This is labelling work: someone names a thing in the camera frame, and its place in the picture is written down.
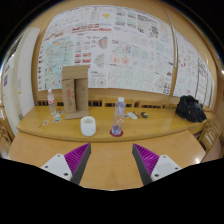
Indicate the small colourful sticker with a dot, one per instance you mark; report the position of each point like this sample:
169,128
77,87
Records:
45,123
61,112
58,116
57,120

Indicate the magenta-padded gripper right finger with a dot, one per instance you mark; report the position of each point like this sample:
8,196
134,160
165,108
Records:
160,166

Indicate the wooden chair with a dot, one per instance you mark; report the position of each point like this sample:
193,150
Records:
6,133
211,136

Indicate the flat round red coaster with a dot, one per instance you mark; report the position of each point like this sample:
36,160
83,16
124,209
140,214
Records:
112,134

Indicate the dark pen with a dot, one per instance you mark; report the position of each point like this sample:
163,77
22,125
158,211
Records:
137,114

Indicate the blue-printed wall notice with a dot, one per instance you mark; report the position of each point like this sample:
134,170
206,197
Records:
6,76

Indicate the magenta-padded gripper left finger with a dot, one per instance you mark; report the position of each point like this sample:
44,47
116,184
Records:
60,165

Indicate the clear plastic bottle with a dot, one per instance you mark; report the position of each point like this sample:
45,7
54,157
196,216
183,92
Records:
118,116

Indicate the black bag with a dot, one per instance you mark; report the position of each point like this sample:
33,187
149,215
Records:
190,110

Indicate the white ceramic mug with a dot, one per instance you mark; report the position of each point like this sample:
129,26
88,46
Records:
88,126

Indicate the narrow printed wall poster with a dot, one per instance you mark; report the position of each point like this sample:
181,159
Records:
193,73

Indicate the large printed wall poster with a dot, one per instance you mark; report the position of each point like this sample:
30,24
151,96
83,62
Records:
126,50

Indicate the small red-labelled water bottle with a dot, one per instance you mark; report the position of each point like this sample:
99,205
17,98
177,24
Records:
52,103

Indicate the small black device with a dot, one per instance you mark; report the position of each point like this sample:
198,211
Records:
144,115

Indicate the white remote control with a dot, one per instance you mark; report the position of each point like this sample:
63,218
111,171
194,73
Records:
132,115

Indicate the brown cardboard box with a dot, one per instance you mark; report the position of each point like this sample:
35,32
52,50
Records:
81,93

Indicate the row of wooden chairs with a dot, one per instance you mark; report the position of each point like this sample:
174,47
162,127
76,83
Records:
146,104

